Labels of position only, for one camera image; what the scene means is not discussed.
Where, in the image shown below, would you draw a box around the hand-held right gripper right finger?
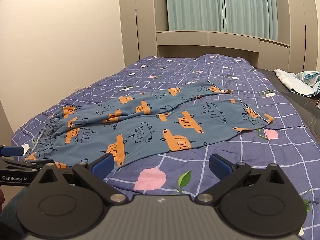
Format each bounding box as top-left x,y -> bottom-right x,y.
195,153 -> 292,206

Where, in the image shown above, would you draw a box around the dark grey quilted mattress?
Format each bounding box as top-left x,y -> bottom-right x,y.
255,67 -> 320,137

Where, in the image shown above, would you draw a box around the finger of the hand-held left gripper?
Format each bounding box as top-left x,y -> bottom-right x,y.
0,145 -> 26,157
0,156 -> 55,172

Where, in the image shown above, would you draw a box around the white and blue crumpled cloth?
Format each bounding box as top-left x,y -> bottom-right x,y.
274,69 -> 320,97

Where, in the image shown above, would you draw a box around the purple grid floral blanket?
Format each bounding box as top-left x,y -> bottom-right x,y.
11,54 -> 320,240

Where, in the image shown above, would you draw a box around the teal curtain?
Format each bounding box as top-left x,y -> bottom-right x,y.
165,0 -> 225,32
222,0 -> 279,41

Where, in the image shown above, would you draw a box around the blue pants with orange trucks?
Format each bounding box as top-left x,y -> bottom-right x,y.
24,82 -> 275,171

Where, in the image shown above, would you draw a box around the beige built-in wardrobe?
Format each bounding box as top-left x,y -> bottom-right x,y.
277,0 -> 320,73
118,0 -> 158,68

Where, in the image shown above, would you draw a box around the person's blue jeans leg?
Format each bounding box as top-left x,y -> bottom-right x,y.
0,187 -> 32,232

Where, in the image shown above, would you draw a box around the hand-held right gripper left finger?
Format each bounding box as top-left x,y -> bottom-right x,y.
32,153 -> 129,206

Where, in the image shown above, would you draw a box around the beige headboard cabinet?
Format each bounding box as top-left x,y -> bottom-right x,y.
155,30 -> 291,68

